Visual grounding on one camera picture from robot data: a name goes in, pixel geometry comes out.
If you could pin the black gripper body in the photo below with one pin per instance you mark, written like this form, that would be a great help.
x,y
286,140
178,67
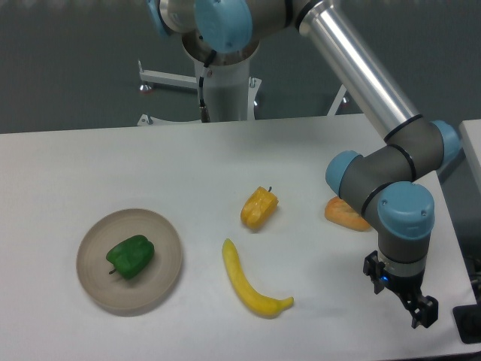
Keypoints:
x,y
400,285

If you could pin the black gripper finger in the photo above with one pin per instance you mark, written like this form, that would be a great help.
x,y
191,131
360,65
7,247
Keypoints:
x,y
423,309
375,270

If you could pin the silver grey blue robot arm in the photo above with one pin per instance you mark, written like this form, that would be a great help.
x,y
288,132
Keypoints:
x,y
382,187

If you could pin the yellow bell pepper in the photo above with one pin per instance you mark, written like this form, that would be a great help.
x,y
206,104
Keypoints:
x,y
258,208

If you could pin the green bell pepper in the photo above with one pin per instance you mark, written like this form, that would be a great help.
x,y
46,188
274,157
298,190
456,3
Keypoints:
x,y
130,257

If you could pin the beige round plate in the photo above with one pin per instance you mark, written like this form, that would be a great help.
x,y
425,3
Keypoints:
x,y
145,291

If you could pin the black device at table edge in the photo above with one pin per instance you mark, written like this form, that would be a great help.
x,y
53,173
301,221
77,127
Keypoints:
x,y
467,320

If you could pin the orange bread piece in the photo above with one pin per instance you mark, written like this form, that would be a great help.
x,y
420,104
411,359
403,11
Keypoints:
x,y
339,212

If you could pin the yellow banana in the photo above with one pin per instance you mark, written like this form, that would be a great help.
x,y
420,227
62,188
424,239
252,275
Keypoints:
x,y
259,304

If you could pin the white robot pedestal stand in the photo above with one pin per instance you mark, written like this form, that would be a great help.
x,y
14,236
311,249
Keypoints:
x,y
282,76

